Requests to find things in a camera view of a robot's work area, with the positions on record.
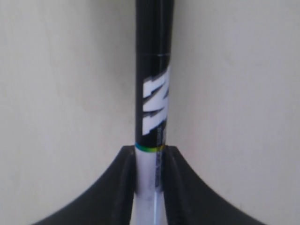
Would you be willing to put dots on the black and white marker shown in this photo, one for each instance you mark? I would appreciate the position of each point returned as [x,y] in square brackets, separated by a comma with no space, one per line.
[153,41]

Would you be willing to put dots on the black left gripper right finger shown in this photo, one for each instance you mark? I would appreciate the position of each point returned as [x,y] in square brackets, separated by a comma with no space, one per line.
[190,201]

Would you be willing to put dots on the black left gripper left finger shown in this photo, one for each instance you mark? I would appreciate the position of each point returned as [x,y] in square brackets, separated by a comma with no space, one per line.
[108,201]

